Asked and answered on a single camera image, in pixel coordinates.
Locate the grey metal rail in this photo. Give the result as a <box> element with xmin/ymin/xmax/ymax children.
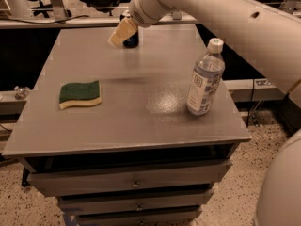
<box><xmin>0</xmin><ymin>10</ymin><xmax>201</xmax><ymax>30</ymax></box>

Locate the blue pepsi can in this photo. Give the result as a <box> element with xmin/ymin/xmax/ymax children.
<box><xmin>119</xmin><ymin>10</ymin><xmax>139</xmax><ymax>48</ymax></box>

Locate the grey drawer cabinet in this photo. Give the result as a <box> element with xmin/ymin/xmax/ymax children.
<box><xmin>1</xmin><ymin>24</ymin><xmax>252</xmax><ymax>226</ymax></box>

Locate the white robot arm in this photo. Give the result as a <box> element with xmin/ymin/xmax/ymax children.
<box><xmin>109</xmin><ymin>0</ymin><xmax>301</xmax><ymax>226</ymax></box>

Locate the clear plastic water bottle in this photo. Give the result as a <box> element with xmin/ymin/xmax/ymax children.
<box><xmin>186</xmin><ymin>38</ymin><xmax>225</xmax><ymax>116</ymax></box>

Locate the green yellow sponge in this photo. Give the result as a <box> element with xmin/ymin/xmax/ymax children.
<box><xmin>59</xmin><ymin>80</ymin><xmax>102</xmax><ymax>109</ymax></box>

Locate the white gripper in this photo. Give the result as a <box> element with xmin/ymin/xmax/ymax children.
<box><xmin>108</xmin><ymin>0</ymin><xmax>172</xmax><ymax>47</ymax></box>

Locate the grey metal post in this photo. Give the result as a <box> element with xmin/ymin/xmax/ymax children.
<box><xmin>50</xmin><ymin>0</ymin><xmax>68</xmax><ymax>21</ymax></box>

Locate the grey drawer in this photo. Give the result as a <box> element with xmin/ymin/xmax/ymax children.
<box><xmin>76</xmin><ymin>206</ymin><xmax>201</xmax><ymax>226</ymax></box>
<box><xmin>58</xmin><ymin>187</ymin><xmax>213</xmax><ymax>215</ymax></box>
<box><xmin>28</xmin><ymin>160</ymin><xmax>231</xmax><ymax>197</ymax></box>

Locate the middle grey drawer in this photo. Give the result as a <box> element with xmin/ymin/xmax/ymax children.
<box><xmin>58</xmin><ymin>187</ymin><xmax>213</xmax><ymax>215</ymax></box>

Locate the top grey drawer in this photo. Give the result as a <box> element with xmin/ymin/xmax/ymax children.
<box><xmin>28</xmin><ymin>160</ymin><xmax>231</xmax><ymax>197</ymax></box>

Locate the black cable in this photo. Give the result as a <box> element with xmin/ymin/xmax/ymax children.
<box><xmin>0</xmin><ymin>14</ymin><xmax>90</xmax><ymax>25</ymax></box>

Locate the bottom grey drawer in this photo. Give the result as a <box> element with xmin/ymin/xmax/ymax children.
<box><xmin>76</xmin><ymin>206</ymin><xmax>201</xmax><ymax>226</ymax></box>

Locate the crumpled foil ball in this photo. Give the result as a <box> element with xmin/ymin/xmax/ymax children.
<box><xmin>14</xmin><ymin>86</ymin><xmax>30</xmax><ymax>100</ymax></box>

